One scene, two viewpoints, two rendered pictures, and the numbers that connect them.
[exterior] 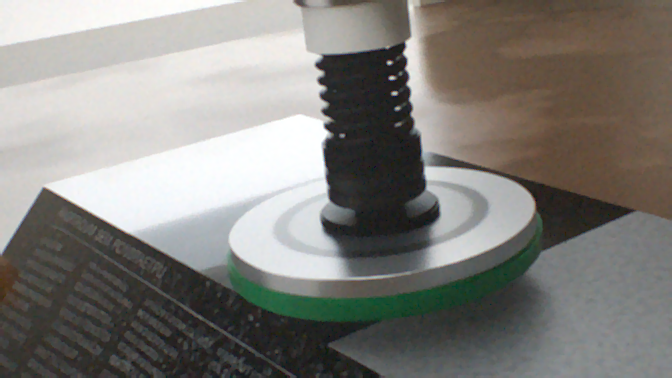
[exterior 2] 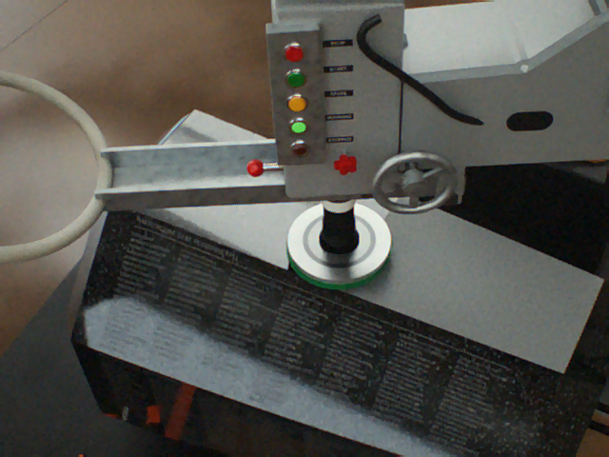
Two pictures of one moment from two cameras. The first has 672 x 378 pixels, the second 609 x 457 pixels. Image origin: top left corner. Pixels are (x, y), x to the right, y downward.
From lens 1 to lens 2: 1.48 m
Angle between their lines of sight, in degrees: 38
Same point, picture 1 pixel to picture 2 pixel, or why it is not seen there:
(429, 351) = (370, 286)
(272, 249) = (317, 267)
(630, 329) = (422, 263)
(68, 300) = (177, 267)
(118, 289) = (210, 263)
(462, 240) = (376, 251)
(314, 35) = (331, 208)
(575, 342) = (409, 272)
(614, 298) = (412, 248)
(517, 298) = not seen: hidden behind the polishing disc
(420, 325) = not seen: hidden behind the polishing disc
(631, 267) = (411, 230)
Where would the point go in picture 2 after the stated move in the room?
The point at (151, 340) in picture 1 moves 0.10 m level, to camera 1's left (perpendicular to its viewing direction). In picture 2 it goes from (245, 286) to (203, 305)
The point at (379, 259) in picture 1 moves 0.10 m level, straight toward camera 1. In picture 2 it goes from (356, 267) to (382, 301)
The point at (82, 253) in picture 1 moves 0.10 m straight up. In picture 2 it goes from (172, 244) to (166, 213)
